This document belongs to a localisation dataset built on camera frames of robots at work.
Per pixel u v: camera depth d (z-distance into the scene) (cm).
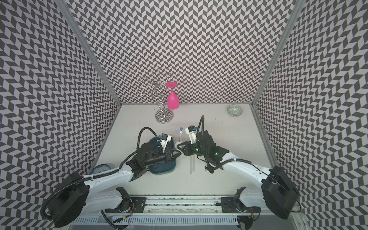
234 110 112
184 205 74
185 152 68
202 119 60
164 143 70
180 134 75
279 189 40
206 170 61
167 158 68
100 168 81
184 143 70
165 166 69
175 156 72
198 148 66
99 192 49
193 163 87
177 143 74
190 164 87
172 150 73
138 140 62
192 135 71
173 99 91
